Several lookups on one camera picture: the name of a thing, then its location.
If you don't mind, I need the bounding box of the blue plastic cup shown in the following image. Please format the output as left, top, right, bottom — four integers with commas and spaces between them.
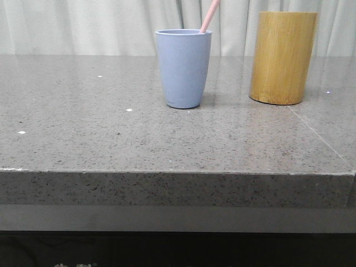
156, 29, 212, 109

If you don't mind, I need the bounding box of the pink chopstick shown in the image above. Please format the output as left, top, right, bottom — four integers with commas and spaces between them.
199, 0, 220, 34

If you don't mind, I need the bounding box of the bamboo cylindrical holder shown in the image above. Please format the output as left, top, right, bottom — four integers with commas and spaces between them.
249, 11, 318, 105

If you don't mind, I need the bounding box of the white curtain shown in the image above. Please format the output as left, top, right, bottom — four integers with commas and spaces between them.
1, 1, 355, 56

